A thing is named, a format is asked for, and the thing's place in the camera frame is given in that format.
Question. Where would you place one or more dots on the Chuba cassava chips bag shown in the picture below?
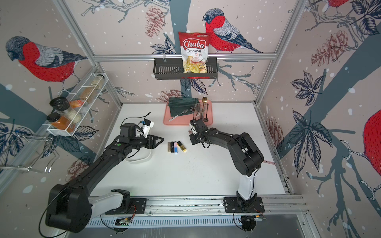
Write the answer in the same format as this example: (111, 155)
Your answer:
(194, 50)

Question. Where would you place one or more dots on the black wall basket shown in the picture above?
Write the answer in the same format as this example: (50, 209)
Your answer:
(172, 69)

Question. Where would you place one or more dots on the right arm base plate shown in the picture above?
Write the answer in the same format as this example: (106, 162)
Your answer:
(239, 205)

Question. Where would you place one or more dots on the gold long spoon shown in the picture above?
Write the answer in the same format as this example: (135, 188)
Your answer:
(205, 109)

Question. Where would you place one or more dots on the aluminium front rail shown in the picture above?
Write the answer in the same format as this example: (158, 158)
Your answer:
(198, 205)

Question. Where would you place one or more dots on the pink handled fork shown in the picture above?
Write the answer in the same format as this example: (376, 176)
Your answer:
(269, 162)

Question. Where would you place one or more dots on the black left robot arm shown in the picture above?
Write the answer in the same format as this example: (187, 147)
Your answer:
(70, 206)

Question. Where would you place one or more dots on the metal wire hook rack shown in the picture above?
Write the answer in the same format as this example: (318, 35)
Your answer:
(29, 154)

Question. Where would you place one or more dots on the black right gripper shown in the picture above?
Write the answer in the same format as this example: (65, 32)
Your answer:
(192, 141)

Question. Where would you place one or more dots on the pink silicone mat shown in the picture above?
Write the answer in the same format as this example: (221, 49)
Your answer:
(185, 120)

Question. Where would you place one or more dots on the pink blue lipstick tube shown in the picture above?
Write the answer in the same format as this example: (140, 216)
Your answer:
(175, 148)

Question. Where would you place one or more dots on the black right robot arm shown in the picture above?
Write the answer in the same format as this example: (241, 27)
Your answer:
(246, 157)

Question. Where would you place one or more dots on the clear ribbed glass cup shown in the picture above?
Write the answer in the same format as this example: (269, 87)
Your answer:
(198, 111)

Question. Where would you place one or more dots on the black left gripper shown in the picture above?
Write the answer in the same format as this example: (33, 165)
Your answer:
(153, 145)

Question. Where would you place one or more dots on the orange spice jar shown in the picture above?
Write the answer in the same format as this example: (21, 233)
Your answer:
(60, 122)

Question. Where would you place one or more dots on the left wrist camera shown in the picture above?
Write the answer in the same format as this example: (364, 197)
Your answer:
(146, 126)

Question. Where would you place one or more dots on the white storage box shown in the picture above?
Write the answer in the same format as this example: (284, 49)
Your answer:
(142, 156)

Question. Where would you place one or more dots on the gold black lipstick tube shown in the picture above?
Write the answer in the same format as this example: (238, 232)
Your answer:
(181, 146)

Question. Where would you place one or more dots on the white wire spice rack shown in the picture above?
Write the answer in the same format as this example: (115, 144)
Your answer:
(82, 100)

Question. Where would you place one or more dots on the black lid spice jar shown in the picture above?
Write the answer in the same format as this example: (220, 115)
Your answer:
(62, 105)

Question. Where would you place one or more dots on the white handled fork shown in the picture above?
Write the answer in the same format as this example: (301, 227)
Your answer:
(178, 115)

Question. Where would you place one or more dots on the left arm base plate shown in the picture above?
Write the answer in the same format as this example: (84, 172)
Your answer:
(132, 206)

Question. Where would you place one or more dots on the dark green cloth napkin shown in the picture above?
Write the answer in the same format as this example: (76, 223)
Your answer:
(182, 106)

